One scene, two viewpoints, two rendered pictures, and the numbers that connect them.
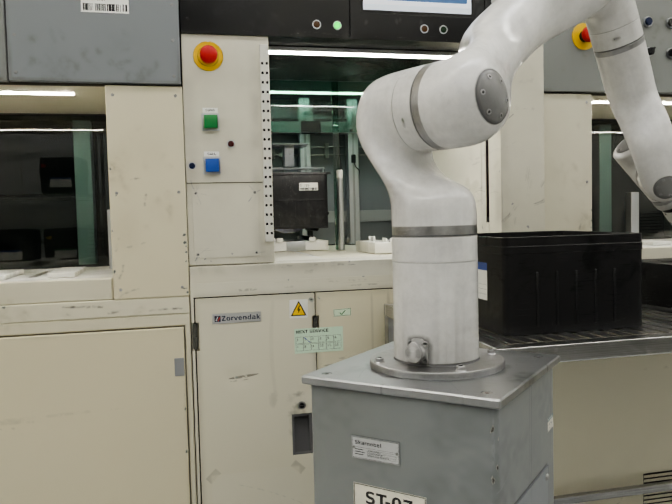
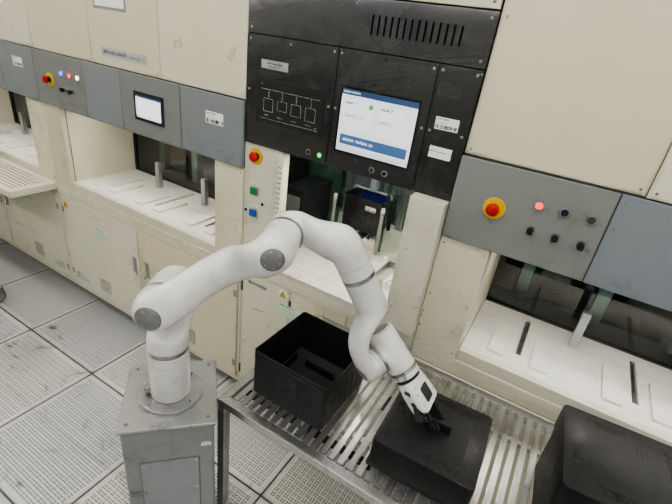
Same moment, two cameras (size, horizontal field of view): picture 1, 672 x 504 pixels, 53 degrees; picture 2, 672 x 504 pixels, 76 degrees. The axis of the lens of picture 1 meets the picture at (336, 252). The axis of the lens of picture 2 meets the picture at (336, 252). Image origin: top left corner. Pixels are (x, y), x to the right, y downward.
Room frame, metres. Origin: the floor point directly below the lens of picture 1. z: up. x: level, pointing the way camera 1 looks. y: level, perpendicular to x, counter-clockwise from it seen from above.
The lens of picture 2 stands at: (0.51, -1.13, 1.85)
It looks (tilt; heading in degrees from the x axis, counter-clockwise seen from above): 27 degrees down; 40
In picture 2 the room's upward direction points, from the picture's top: 8 degrees clockwise
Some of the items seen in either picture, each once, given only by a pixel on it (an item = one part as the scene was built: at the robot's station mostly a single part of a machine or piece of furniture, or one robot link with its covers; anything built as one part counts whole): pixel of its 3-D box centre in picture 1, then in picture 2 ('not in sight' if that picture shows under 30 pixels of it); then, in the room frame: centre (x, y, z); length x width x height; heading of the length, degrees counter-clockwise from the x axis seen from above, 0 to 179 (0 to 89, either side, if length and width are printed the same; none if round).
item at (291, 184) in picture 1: (289, 192); (371, 204); (2.24, 0.15, 1.06); 0.24 x 0.20 x 0.32; 103
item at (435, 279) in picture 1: (435, 300); (169, 370); (0.96, -0.14, 0.85); 0.19 x 0.19 x 0.18
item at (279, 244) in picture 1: (290, 243); (365, 233); (2.24, 0.15, 0.89); 0.22 x 0.21 x 0.04; 13
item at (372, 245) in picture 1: (399, 243); (385, 272); (1.99, -0.19, 0.89); 0.22 x 0.21 x 0.04; 13
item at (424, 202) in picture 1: (415, 152); (170, 308); (0.98, -0.12, 1.07); 0.19 x 0.12 x 0.24; 40
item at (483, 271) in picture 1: (537, 277); (311, 366); (1.33, -0.39, 0.85); 0.28 x 0.28 x 0.17; 12
